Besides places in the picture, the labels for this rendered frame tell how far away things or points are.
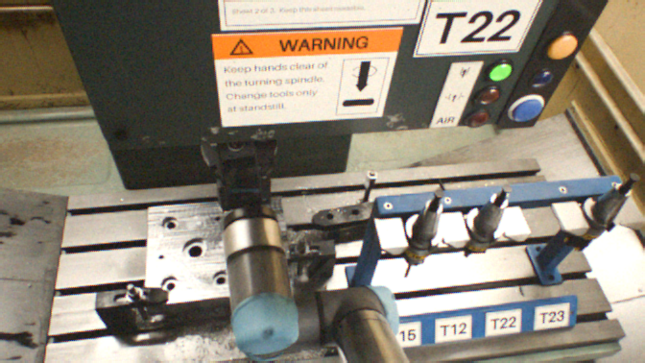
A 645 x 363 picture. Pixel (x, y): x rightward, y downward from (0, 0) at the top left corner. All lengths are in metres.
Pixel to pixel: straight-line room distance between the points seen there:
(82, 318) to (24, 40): 0.93
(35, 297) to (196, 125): 1.12
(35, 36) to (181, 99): 1.36
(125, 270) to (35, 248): 0.45
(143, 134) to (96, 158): 1.35
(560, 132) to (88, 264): 1.34
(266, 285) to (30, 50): 1.38
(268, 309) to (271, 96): 0.25
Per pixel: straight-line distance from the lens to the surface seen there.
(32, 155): 1.95
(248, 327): 0.61
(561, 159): 1.70
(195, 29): 0.43
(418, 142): 1.90
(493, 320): 1.19
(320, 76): 0.47
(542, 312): 1.24
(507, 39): 0.51
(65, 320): 1.23
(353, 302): 0.71
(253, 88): 0.47
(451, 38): 0.48
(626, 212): 1.10
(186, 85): 0.47
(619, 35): 1.63
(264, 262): 0.63
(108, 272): 1.25
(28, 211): 1.70
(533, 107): 0.58
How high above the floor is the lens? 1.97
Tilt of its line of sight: 53 degrees down
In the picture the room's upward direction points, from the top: 8 degrees clockwise
